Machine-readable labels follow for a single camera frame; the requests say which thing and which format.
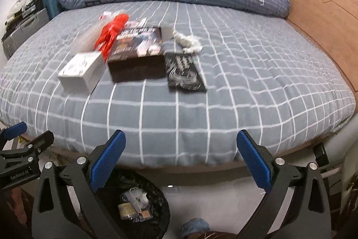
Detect grey suitcase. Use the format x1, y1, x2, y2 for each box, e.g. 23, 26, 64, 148
2, 8, 51, 57

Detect black lined trash bin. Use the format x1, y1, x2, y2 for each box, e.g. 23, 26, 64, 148
102, 169, 171, 239

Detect black printed packet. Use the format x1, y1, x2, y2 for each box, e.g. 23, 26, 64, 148
164, 52, 207, 93

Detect white cardboard box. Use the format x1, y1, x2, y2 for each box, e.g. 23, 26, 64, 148
58, 51, 104, 94

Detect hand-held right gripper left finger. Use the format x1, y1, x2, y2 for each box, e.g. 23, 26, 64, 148
31, 130, 129, 239

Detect person's right leg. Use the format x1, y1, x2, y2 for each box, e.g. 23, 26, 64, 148
190, 231, 238, 239

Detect dark brown snack box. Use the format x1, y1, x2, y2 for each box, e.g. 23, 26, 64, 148
108, 27, 167, 83

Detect clear plastic wrapper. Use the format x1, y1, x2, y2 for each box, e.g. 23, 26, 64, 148
124, 188, 149, 206

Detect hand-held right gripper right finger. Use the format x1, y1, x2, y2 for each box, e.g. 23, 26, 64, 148
236, 130, 332, 239

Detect teal suitcase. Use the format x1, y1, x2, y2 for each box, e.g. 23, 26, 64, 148
43, 0, 62, 18

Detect red plastic bag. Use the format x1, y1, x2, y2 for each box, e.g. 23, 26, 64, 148
94, 13, 130, 62

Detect clear bubble wrap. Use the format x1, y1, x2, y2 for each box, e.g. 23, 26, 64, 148
74, 15, 112, 53

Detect black furniture leg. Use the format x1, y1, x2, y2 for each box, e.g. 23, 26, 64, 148
313, 143, 330, 169

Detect white round object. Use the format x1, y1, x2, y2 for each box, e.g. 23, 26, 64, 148
10, 0, 24, 15

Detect small tan packet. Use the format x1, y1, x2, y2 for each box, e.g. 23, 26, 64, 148
117, 202, 135, 219

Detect wooden bed frame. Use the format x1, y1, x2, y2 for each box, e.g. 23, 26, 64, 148
17, 0, 358, 181

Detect blue slipper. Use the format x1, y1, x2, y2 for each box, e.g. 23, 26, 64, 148
180, 218, 210, 238

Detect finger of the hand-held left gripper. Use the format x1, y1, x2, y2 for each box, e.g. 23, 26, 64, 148
17, 130, 55, 158
0, 122, 28, 150

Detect white tissue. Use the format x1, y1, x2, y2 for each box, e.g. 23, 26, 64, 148
172, 30, 203, 54

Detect grey checked bed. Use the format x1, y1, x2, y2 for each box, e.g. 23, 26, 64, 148
0, 0, 357, 168

